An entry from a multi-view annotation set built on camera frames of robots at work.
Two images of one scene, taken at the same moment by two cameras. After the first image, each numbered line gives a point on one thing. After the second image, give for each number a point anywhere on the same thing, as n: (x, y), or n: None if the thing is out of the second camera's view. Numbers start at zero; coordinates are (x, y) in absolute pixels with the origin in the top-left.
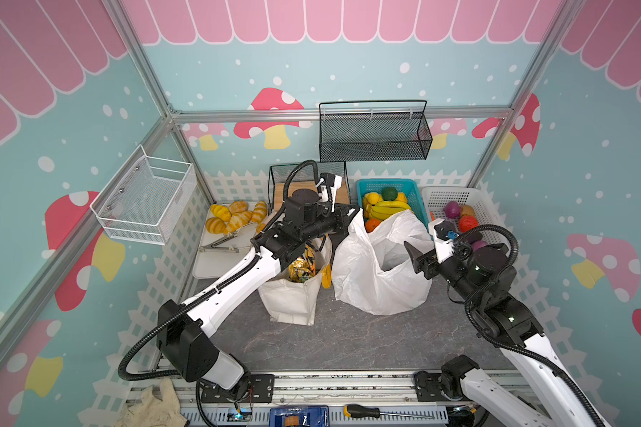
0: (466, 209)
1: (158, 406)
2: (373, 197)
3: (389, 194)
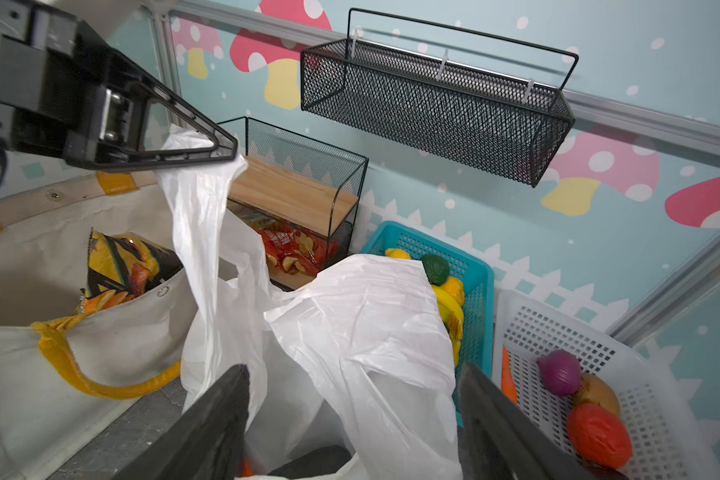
0: (595, 389)
1: None
2: (397, 253)
3: (437, 270)
